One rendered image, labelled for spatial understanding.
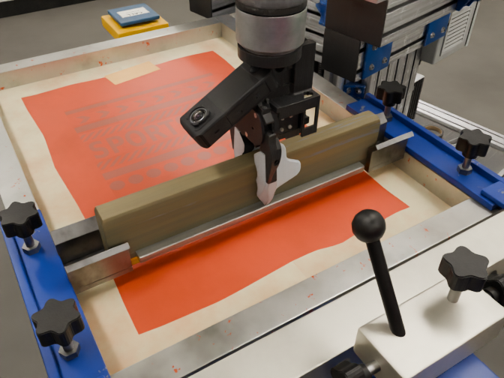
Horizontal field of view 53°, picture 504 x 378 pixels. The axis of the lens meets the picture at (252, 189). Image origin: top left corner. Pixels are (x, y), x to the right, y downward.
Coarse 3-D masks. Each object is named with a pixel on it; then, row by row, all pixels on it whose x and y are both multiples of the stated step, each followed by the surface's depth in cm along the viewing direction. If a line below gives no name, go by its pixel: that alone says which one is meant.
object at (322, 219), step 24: (168, 72) 105; (192, 72) 105; (216, 72) 105; (336, 192) 75; (360, 192) 75; (384, 192) 75; (264, 216) 71; (288, 216) 71; (312, 216) 71; (336, 216) 71; (384, 216) 71; (288, 240) 68; (312, 240) 68; (336, 240) 68
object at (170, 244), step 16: (336, 176) 72; (288, 192) 69; (304, 192) 70; (256, 208) 67; (272, 208) 68; (208, 224) 64; (224, 224) 65; (176, 240) 62; (192, 240) 63; (144, 256) 60
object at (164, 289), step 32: (32, 96) 97; (64, 96) 97; (96, 96) 97; (64, 128) 89; (64, 160) 81; (96, 192) 75; (256, 224) 70; (160, 256) 66; (192, 256) 66; (224, 256) 66; (256, 256) 66; (128, 288) 62; (160, 288) 62; (192, 288) 62; (224, 288) 62; (160, 320) 58
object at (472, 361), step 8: (464, 360) 45; (472, 360) 45; (480, 360) 45; (456, 368) 44; (464, 368) 44; (472, 368) 44; (480, 368) 44; (488, 368) 44; (440, 376) 43; (448, 376) 43; (456, 376) 43; (464, 376) 43; (472, 376) 43; (480, 376) 43; (488, 376) 43; (496, 376) 44
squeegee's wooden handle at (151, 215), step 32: (320, 128) 69; (352, 128) 70; (320, 160) 70; (352, 160) 74; (160, 192) 59; (192, 192) 60; (224, 192) 63; (128, 224) 58; (160, 224) 61; (192, 224) 63
